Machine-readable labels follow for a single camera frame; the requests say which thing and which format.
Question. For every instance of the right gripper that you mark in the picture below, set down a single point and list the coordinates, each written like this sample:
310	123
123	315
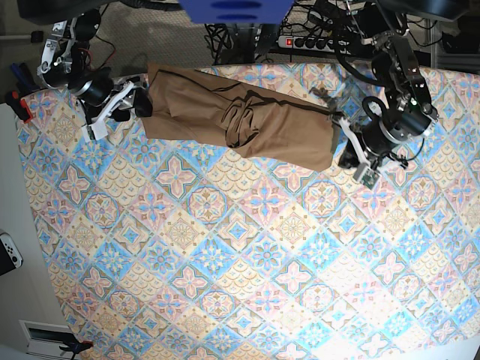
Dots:
137	103

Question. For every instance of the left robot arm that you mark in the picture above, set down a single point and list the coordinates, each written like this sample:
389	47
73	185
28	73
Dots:
407	112

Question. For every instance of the red black clamp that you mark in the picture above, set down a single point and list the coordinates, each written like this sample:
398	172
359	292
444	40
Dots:
19	106

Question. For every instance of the white power strip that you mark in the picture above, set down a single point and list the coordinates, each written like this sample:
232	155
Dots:
319	44

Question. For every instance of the white vent box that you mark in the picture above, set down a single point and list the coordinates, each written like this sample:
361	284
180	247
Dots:
44	340

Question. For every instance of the black caster wheel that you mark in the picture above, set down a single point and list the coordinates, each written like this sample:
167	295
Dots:
37	37

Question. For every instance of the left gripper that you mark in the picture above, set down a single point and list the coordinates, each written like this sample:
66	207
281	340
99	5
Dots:
348	159

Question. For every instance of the white game controller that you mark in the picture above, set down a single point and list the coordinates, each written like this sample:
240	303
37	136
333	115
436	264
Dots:
10	257

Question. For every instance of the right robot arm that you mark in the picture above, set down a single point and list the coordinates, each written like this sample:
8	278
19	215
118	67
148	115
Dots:
67	61

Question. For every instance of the black clamp bottom left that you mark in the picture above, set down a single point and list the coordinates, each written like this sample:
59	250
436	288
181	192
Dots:
75	347

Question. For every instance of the brown t-shirt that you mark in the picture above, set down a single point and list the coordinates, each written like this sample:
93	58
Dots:
252	121

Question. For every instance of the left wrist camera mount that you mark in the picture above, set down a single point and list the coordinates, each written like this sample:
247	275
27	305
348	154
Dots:
374	146

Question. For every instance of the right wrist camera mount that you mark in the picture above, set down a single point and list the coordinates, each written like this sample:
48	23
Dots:
98	96

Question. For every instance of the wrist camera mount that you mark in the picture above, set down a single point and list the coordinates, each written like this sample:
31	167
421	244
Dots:
374	146
98	96

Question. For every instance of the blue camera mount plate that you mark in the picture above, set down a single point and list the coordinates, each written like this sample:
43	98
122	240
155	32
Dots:
236	11

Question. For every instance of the patterned tile tablecloth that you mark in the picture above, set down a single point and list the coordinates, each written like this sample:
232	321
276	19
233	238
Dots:
176	250

